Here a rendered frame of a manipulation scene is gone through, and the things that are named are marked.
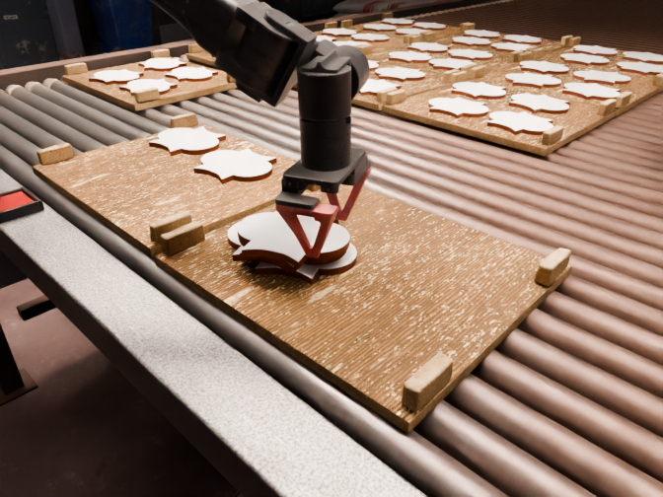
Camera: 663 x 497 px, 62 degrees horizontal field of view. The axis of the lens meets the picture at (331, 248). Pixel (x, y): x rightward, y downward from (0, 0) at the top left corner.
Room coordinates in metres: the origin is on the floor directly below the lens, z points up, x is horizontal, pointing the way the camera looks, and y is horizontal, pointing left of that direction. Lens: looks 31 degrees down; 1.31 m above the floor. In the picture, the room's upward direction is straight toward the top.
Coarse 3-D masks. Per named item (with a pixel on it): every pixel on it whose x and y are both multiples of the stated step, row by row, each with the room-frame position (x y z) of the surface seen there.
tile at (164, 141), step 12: (168, 132) 1.07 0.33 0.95; (180, 132) 1.07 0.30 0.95; (192, 132) 1.07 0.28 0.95; (204, 132) 1.07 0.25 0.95; (156, 144) 1.01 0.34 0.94; (168, 144) 1.00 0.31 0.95; (180, 144) 1.00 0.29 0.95; (192, 144) 1.00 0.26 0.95; (204, 144) 1.00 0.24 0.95; (216, 144) 1.00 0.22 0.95
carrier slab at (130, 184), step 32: (192, 128) 1.13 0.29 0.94; (64, 160) 0.95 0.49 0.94; (96, 160) 0.95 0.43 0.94; (128, 160) 0.95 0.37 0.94; (160, 160) 0.95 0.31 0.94; (192, 160) 0.95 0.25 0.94; (288, 160) 0.95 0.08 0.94; (64, 192) 0.83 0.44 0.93; (96, 192) 0.81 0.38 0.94; (128, 192) 0.81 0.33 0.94; (160, 192) 0.81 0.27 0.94; (192, 192) 0.81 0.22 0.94; (224, 192) 0.81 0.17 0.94; (256, 192) 0.81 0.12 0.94; (128, 224) 0.70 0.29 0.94; (224, 224) 0.72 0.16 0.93
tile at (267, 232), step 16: (240, 224) 0.62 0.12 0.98; (256, 224) 0.62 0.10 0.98; (272, 224) 0.62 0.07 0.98; (304, 224) 0.62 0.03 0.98; (320, 224) 0.62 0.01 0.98; (336, 224) 0.62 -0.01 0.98; (240, 240) 0.60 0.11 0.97; (256, 240) 0.58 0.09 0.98; (272, 240) 0.58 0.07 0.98; (288, 240) 0.58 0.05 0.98; (336, 240) 0.58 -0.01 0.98; (272, 256) 0.56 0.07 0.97; (288, 256) 0.55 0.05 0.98; (304, 256) 0.55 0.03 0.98; (320, 256) 0.55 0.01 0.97
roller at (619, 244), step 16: (224, 112) 1.33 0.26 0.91; (240, 112) 1.30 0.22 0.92; (272, 128) 1.20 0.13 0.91; (288, 128) 1.18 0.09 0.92; (384, 160) 0.99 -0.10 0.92; (416, 176) 0.93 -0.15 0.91; (432, 176) 0.92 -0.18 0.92; (464, 192) 0.86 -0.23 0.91; (480, 192) 0.85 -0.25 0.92; (496, 208) 0.81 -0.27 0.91; (512, 208) 0.80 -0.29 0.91; (528, 208) 0.79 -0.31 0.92; (544, 224) 0.75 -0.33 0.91; (560, 224) 0.74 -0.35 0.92; (576, 224) 0.73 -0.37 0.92; (592, 240) 0.70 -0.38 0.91; (608, 240) 0.69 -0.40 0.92; (624, 240) 0.69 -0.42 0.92; (640, 256) 0.65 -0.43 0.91; (656, 256) 0.65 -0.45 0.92
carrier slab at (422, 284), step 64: (320, 192) 0.81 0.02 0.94; (192, 256) 0.61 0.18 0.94; (384, 256) 0.61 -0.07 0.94; (448, 256) 0.61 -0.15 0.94; (512, 256) 0.61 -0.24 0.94; (256, 320) 0.48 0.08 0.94; (320, 320) 0.48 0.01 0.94; (384, 320) 0.48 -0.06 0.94; (448, 320) 0.48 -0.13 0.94; (512, 320) 0.48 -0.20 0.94; (384, 384) 0.38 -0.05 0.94; (448, 384) 0.38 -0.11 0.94
